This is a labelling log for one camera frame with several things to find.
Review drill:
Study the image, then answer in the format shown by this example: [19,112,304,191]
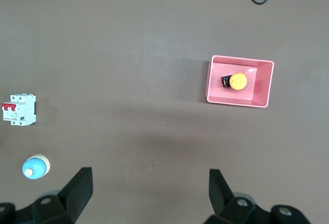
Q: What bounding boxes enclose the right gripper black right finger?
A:
[204,169,273,224]

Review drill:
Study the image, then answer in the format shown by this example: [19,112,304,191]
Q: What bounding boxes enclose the yellow push button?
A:
[220,72,248,91]

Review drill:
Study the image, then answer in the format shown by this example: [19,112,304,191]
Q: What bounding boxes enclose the pink plastic bin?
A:
[205,55,275,109]

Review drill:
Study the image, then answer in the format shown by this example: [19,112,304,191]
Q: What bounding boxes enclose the white circuit breaker red switch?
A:
[1,93,37,127]

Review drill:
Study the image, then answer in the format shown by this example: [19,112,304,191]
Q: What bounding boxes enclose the blue dome bell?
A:
[22,154,51,180]

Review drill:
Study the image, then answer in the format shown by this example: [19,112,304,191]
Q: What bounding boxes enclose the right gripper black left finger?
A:
[15,166,94,224]

